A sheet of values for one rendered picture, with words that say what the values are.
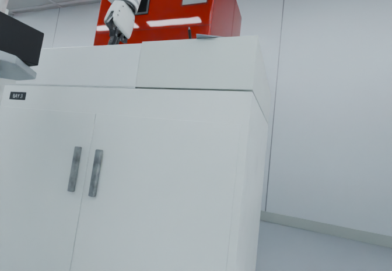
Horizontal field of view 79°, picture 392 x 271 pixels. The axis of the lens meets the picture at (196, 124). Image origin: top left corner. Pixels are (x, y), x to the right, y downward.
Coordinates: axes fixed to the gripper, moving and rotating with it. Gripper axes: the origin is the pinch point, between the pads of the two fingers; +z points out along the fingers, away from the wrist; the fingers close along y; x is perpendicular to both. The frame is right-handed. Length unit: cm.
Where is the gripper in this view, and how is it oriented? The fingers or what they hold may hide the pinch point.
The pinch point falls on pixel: (113, 44)
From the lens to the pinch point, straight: 92.8
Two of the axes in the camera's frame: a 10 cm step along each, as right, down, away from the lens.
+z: -1.9, 9.4, -2.9
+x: 9.3, 0.7, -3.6
